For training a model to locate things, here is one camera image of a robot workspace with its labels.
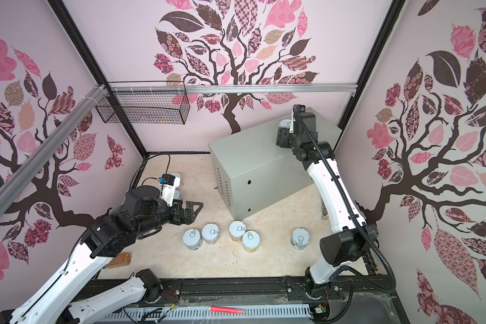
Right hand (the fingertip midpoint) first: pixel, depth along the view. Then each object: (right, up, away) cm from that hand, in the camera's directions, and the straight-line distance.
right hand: (289, 129), depth 75 cm
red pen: (-24, -65, -6) cm, 70 cm away
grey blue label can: (+6, -44, +6) cm, 45 cm away
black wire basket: (-57, +17, +20) cm, 62 cm away
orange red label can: (-21, -41, +8) cm, 47 cm away
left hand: (-35, -28, -10) cm, 46 cm away
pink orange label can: (-32, -42, +8) cm, 54 cm away
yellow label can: (-15, -45, +6) cm, 48 cm away
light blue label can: (-40, -45, +7) cm, 60 cm away
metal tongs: (+20, -35, +18) cm, 44 cm away
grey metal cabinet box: (-15, -17, -7) cm, 23 cm away
